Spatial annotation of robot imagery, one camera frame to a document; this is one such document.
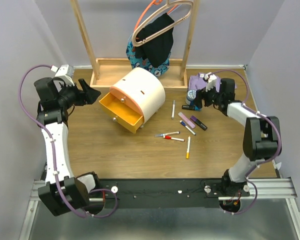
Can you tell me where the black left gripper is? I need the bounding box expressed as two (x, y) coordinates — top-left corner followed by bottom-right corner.
(57, 78), (102, 109)

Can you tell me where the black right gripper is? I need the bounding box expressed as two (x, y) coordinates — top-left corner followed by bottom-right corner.
(191, 81), (223, 109)

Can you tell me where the round blue white tin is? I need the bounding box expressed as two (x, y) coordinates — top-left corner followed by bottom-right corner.
(185, 89), (197, 106)

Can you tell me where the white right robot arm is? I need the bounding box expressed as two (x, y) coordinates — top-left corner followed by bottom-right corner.
(194, 78), (282, 196)

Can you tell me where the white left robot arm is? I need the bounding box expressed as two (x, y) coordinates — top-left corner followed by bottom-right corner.
(34, 77), (101, 216)

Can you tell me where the black teal highlighter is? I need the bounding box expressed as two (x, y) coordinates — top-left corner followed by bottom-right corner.
(181, 105), (201, 111)

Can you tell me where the black purple highlighter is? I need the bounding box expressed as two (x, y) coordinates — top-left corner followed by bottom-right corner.
(190, 115), (208, 131)

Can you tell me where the purple folded cloth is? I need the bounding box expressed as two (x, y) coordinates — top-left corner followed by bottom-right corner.
(187, 72), (238, 93)

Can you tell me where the pink highlighter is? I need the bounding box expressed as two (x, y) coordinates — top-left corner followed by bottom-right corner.
(178, 112), (196, 129)

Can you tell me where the grey silver marker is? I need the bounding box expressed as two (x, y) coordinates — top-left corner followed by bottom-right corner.
(171, 100), (176, 119)

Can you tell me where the blue capped white marker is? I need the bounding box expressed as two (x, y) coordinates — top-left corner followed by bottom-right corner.
(179, 120), (196, 136)

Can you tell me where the wooden clothes rack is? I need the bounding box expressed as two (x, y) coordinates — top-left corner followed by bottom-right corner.
(70, 0), (200, 89)

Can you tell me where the red capped white marker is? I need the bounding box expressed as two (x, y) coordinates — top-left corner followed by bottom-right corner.
(163, 135), (185, 142)

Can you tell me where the clear capped blue pen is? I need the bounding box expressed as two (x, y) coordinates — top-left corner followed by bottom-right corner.
(154, 131), (181, 138)

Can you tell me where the yellow capped white marker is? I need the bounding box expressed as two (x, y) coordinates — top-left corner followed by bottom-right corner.
(185, 136), (191, 159)

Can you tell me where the blue shark print cloth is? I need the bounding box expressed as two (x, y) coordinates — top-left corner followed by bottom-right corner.
(126, 35), (171, 78)

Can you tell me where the black hanging garment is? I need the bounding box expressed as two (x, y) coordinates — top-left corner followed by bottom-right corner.
(135, 13), (175, 68)

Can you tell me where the pink clothes hanger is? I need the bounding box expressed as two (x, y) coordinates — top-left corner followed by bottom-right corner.
(130, 0), (195, 48)

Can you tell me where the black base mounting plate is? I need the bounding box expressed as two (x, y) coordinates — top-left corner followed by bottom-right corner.
(96, 178), (250, 209)

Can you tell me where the orange clothes hanger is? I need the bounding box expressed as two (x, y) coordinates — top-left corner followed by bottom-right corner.
(134, 0), (162, 30)

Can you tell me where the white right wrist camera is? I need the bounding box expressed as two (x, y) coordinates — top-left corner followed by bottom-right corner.
(203, 72), (221, 92)

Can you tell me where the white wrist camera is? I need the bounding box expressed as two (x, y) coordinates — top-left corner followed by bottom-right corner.
(50, 64), (75, 86)
(203, 72), (221, 92)

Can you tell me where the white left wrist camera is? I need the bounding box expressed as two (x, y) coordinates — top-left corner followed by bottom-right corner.
(50, 64), (75, 86)

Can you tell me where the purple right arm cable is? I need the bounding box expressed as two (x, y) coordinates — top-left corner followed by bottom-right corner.
(207, 69), (283, 216)

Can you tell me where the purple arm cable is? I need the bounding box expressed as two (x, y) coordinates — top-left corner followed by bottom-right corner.
(207, 69), (283, 216)
(18, 64), (118, 219)

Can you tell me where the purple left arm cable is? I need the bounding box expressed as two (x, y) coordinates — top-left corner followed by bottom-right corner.
(18, 64), (118, 219)

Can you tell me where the aluminium frame rail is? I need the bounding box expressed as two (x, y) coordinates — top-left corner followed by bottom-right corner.
(29, 178), (298, 201)

